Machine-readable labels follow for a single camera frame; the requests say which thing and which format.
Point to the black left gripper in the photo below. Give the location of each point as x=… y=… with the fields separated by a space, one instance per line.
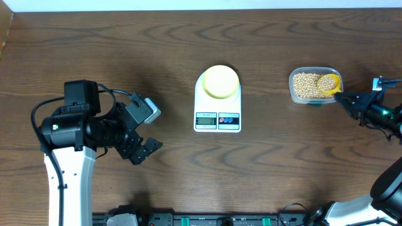
x=134 y=139

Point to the white digital kitchen scale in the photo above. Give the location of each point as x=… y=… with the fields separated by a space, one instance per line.
x=216 y=115

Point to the pale yellow bowl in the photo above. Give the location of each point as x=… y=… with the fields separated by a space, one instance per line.
x=220 y=82

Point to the yellow measuring scoop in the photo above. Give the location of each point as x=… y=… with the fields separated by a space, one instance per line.
x=329 y=84

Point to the soybeans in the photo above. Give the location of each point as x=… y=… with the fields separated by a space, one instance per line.
x=305 y=86

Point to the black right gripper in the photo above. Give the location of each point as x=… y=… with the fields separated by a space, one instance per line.
x=355 y=110

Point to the clear plastic bean container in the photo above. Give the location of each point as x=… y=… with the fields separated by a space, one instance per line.
x=318 y=70

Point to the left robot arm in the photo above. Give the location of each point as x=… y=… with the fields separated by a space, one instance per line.
x=69 y=139

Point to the black mounting rail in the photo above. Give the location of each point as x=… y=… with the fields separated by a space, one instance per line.
x=130 y=215

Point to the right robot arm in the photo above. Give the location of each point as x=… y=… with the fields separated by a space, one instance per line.
x=383 y=205

